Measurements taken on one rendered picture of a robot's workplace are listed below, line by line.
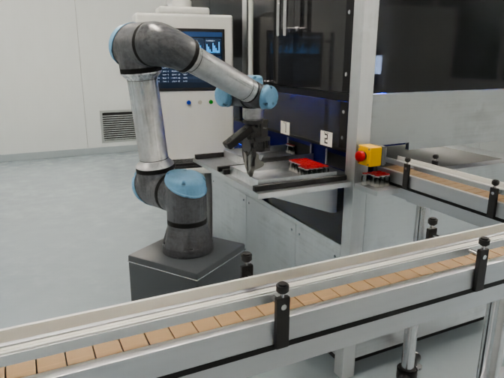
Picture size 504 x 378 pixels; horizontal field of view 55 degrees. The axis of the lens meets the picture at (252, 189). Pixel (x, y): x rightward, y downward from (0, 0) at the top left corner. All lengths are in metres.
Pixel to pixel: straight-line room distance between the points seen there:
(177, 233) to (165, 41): 0.52
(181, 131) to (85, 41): 4.58
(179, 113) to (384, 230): 1.22
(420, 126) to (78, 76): 5.60
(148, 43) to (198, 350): 0.81
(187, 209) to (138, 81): 0.38
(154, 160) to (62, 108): 5.64
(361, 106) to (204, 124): 1.05
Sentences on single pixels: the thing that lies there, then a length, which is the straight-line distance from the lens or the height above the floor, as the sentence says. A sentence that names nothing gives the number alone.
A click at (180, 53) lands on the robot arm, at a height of 1.35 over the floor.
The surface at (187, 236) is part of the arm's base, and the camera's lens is 1.37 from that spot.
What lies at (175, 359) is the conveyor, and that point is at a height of 0.91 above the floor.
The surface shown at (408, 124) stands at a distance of 1.99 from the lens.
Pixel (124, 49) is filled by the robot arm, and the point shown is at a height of 1.36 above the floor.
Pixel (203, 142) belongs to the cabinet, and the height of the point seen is 0.89.
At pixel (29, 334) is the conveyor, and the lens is 0.79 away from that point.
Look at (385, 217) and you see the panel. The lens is 2.02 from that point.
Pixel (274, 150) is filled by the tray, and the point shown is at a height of 0.89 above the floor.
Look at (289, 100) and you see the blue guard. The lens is 2.24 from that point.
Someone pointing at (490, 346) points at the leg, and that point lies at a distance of 1.33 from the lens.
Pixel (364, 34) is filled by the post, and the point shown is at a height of 1.42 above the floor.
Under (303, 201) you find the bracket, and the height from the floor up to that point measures 0.80.
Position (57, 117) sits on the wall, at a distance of 7.05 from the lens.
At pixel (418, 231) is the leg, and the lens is 1.87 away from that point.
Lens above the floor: 1.34
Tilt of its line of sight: 15 degrees down
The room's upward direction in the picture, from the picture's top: straight up
